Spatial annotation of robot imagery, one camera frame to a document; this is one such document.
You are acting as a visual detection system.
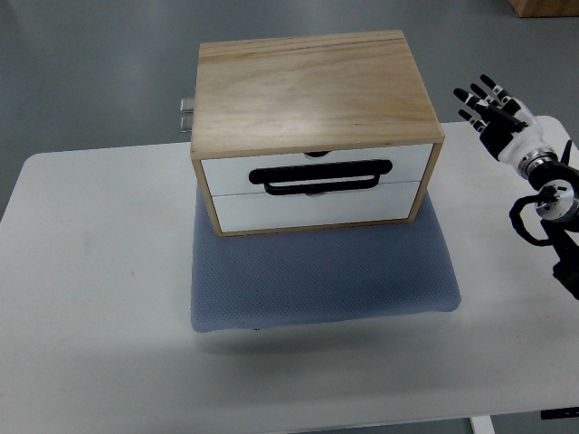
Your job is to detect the white table leg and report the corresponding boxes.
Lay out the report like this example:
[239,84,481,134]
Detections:
[470,415,496,434]

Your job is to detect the black table control panel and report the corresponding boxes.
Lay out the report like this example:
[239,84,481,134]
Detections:
[540,407,579,420]

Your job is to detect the black drawer handle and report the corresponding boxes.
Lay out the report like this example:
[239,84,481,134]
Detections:
[248,159,394,196]

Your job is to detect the grey metal clamp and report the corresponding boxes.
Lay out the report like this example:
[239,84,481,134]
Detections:
[180,97,195,133]

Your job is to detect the brown cardboard box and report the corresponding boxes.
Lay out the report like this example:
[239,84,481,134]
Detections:
[509,0,579,18]

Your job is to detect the wooden drawer cabinet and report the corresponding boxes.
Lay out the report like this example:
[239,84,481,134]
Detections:
[191,31,444,236]

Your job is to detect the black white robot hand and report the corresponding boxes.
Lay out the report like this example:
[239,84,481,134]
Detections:
[453,74,557,179]

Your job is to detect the blue grey foam mat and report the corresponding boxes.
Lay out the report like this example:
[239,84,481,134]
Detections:
[191,199,461,333]

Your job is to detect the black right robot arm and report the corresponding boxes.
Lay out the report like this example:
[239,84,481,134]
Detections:
[509,140,578,297]

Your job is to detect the white drawer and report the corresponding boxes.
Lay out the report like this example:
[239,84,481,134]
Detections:
[202,144,432,196]
[214,182,419,232]

